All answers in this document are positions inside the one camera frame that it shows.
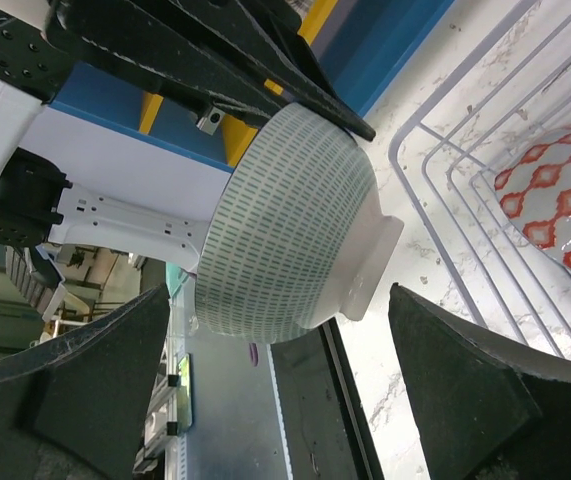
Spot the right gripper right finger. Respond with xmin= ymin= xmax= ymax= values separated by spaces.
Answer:
xmin=388 ymin=284 xmax=571 ymax=479

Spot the clear wire dish rack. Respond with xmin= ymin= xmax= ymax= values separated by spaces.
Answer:
xmin=389 ymin=1 xmax=571 ymax=360

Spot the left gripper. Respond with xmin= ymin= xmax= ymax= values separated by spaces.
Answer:
xmin=0 ymin=1 xmax=285 ymax=125

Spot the blue patterned bowl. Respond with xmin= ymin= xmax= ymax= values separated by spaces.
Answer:
xmin=493 ymin=124 xmax=571 ymax=270

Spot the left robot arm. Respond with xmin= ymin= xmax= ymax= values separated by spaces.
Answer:
xmin=0 ymin=1 xmax=375 ymax=272

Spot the blue pink bookshelf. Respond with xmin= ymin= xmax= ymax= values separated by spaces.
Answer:
xmin=51 ymin=1 xmax=451 ymax=172

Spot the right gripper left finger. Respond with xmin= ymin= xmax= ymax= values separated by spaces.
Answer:
xmin=0 ymin=285 xmax=169 ymax=479

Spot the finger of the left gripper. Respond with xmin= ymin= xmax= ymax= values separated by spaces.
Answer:
xmin=214 ymin=1 xmax=376 ymax=141

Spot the pale green bowl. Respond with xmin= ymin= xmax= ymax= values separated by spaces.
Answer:
xmin=195 ymin=104 xmax=404 ymax=344

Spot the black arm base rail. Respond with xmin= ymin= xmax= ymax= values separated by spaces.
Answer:
xmin=271 ymin=319 xmax=384 ymax=479

